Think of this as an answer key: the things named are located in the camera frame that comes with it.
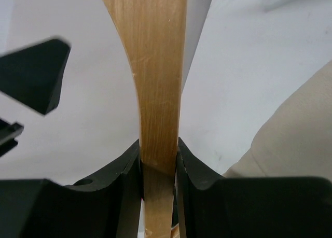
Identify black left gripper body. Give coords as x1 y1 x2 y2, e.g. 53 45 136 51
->
0 119 24 157

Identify beige trousers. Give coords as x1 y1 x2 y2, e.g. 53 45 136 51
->
223 62 331 179

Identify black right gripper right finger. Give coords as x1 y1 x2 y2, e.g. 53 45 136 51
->
176 139 226 237

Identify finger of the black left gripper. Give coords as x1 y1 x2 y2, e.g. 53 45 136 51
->
1 38 71 115

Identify wooden clothes hanger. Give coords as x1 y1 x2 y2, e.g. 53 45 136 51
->
102 0 187 237

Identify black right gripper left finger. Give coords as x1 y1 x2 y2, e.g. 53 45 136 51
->
64 141 142 237

